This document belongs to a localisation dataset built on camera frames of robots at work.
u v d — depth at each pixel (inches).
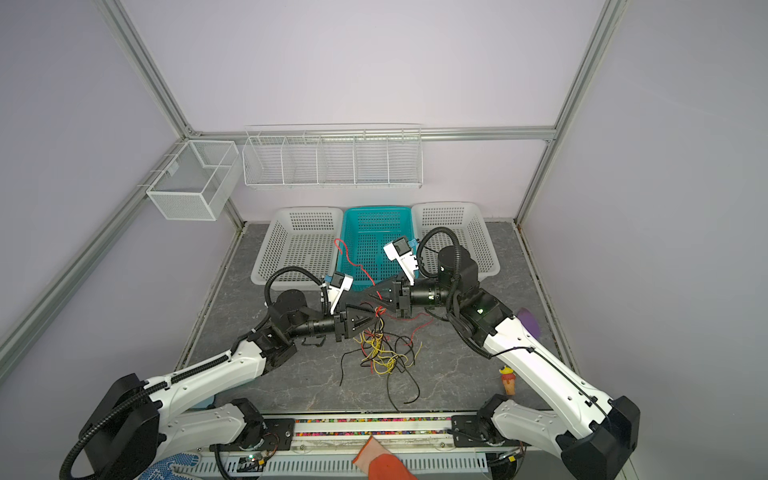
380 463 27.7
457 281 18.9
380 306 22.7
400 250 21.6
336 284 25.4
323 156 38.9
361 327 26.2
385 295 22.9
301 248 44.1
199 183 40.1
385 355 30.2
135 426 15.8
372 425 30.3
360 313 26.3
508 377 31.6
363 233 45.8
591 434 15.0
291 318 23.1
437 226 19.8
